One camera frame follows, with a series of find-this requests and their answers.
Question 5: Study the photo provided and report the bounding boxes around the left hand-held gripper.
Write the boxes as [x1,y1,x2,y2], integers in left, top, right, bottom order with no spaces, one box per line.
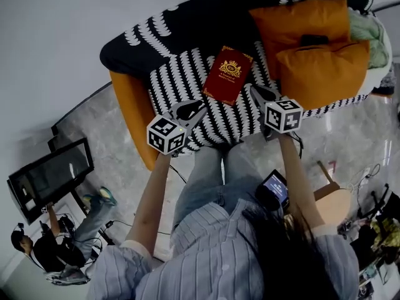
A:
[146,100,208,158]

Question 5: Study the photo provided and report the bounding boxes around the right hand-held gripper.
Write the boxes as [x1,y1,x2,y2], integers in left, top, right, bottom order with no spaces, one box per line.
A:
[249,85,304,142]

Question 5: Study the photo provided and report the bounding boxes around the red book with gold print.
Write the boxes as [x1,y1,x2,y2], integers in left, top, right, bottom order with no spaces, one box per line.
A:
[202,45,254,107]

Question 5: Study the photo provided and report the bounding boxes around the orange sofa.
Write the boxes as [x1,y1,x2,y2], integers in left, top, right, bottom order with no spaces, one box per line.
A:
[99,0,393,172]

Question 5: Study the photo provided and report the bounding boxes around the person's left forearm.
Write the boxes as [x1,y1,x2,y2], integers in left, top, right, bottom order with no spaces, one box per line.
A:
[124,152,173,258]

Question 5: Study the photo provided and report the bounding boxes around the person's right forearm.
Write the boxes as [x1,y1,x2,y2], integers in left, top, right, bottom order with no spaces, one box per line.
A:
[276,132,326,231]

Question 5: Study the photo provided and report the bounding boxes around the orange cushion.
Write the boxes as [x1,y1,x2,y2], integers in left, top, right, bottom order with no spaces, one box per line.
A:
[276,40,371,111]
[249,0,353,81]

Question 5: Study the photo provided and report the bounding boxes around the person's blue jeans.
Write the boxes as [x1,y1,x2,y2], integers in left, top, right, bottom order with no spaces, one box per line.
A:
[171,136,267,231]

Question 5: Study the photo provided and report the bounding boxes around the black white striped blanket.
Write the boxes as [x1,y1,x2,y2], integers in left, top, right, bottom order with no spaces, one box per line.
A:
[99,0,374,153]

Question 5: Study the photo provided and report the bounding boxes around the black device with screen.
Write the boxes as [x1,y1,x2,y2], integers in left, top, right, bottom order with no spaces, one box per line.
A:
[254,169,290,211]

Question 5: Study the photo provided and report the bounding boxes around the white pillow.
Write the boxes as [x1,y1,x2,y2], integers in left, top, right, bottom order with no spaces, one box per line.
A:
[364,26,394,95]

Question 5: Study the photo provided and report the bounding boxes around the dark grey knit cloth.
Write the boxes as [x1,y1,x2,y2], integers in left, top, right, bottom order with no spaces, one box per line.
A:
[371,70,396,97]

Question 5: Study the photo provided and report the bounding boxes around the mint green knit throw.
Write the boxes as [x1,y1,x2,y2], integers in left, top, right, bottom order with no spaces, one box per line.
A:
[347,7,390,70]

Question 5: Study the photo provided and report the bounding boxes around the wooden stool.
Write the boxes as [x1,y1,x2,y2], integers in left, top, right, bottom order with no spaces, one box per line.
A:
[313,160,353,221]

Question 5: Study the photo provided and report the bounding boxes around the person's striped shirt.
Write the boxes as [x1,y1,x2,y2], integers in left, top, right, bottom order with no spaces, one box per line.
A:
[86,198,361,300]

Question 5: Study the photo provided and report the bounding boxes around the black monitor screen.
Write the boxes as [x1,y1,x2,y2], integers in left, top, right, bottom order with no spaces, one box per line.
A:
[6,137,96,226]

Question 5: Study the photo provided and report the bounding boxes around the black tripod stand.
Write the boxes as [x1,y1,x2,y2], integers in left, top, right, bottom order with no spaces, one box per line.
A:
[356,182,400,228]

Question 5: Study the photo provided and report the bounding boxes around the yellow green bundle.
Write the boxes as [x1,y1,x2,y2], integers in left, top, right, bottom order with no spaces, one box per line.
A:
[371,217,400,247]

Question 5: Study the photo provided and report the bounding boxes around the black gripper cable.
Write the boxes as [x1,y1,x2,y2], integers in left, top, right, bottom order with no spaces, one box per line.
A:
[291,131,306,159]
[168,163,189,184]

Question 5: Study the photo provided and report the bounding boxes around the white cable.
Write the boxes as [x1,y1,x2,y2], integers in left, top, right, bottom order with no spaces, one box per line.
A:
[346,163,381,194]

